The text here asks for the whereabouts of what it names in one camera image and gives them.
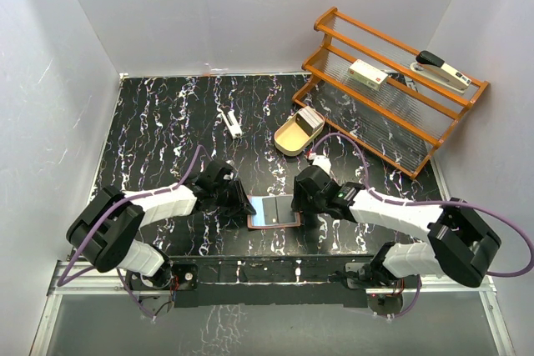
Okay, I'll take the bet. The orange wooden shelf rack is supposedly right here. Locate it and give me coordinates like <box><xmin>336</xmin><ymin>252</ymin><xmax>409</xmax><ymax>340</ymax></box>
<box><xmin>293</xmin><ymin>7</ymin><xmax>490</xmax><ymax>178</ymax></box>

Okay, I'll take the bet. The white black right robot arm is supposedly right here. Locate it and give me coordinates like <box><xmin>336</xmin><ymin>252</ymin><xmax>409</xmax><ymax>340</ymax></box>
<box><xmin>291</xmin><ymin>165</ymin><xmax>501</xmax><ymax>288</ymax></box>

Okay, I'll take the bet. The beige oval card tray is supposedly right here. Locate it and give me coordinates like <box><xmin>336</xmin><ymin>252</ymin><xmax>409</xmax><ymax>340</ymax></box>
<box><xmin>274</xmin><ymin>110</ymin><xmax>325</xmax><ymax>157</ymax></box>

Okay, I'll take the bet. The black beige stapler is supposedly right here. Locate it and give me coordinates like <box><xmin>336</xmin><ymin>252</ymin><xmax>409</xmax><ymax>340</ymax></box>
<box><xmin>410</xmin><ymin>50</ymin><xmax>471</xmax><ymax>93</ymax></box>

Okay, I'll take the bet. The white staple remover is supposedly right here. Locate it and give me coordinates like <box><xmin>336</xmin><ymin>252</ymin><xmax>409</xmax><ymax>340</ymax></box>
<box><xmin>218</xmin><ymin>109</ymin><xmax>243</xmax><ymax>139</ymax></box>

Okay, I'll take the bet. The stack of credit cards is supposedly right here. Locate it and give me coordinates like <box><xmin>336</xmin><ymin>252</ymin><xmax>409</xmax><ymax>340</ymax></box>
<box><xmin>295</xmin><ymin>107</ymin><xmax>324</xmax><ymax>137</ymax></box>

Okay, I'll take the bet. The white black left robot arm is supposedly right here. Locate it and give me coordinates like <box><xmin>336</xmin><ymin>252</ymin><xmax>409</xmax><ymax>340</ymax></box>
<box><xmin>66</xmin><ymin>160</ymin><xmax>256</xmax><ymax>288</ymax></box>

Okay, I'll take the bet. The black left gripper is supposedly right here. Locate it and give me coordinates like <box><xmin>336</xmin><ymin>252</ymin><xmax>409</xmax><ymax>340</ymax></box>
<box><xmin>212</xmin><ymin>178</ymin><xmax>255</xmax><ymax>218</ymax></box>

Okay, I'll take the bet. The white red staples box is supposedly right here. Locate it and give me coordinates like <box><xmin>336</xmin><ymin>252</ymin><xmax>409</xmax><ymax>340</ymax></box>
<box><xmin>348</xmin><ymin>59</ymin><xmax>389</xmax><ymax>91</ymax></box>

